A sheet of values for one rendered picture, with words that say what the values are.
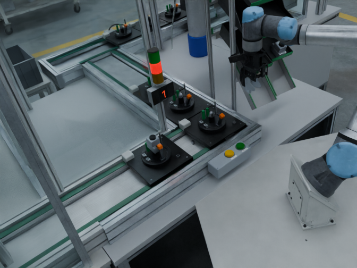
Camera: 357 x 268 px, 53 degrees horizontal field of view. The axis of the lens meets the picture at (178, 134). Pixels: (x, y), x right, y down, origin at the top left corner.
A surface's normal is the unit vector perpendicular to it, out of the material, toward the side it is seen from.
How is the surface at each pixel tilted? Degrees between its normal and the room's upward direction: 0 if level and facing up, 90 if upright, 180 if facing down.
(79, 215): 0
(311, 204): 90
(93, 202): 0
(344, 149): 63
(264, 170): 0
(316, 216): 90
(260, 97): 45
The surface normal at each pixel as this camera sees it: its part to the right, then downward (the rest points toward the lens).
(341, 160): -0.55, 0.17
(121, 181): -0.12, -0.77
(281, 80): 0.25, -0.18
